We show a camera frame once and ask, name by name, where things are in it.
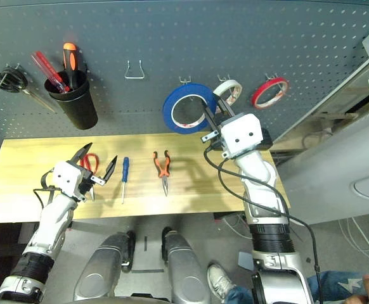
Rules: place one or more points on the silver peg hook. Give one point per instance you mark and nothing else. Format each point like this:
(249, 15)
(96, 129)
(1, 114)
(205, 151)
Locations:
(11, 67)
(270, 76)
(223, 77)
(184, 80)

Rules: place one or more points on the black plastic cup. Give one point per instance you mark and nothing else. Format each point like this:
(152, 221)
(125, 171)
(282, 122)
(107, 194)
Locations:
(80, 111)

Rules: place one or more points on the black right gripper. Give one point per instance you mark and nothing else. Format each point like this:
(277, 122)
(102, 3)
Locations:
(214, 139)

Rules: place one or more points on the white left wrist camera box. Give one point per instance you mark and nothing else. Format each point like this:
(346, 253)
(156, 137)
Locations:
(65, 180)

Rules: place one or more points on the grey metal pegboard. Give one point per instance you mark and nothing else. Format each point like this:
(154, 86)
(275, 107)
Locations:
(203, 38)

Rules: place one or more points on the orange black needle-nose pliers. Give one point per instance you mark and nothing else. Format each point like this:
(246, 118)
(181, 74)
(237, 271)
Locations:
(163, 172)

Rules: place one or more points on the blue jeans leg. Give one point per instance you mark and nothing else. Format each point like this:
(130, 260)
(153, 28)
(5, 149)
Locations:
(336, 285)

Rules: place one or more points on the blue tape roll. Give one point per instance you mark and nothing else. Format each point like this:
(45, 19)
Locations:
(168, 111)

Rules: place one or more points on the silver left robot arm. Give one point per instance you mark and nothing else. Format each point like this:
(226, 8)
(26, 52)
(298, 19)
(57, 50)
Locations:
(54, 215)

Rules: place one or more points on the white sneaker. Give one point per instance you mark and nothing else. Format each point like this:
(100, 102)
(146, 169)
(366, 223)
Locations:
(219, 282)

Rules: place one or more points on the cream white tape roll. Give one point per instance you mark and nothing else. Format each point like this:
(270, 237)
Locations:
(232, 84)

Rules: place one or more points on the silver right robot leg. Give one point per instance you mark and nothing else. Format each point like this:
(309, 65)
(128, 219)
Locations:
(184, 272)

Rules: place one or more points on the silver robot leg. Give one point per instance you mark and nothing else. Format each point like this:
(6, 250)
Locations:
(184, 272)
(99, 272)

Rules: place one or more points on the light grey cabinet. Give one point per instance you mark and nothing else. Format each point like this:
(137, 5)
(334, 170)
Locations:
(330, 177)

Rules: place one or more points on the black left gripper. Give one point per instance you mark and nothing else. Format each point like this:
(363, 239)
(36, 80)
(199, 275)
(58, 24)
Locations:
(84, 183)

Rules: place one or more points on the silver left robot leg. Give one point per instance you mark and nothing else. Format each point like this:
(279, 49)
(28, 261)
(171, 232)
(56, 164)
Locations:
(99, 272)

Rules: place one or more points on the red tape roll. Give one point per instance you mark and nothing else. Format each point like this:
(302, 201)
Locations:
(268, 84)

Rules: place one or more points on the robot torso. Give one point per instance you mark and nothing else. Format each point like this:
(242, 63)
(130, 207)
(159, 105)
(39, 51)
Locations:
(133, 301)

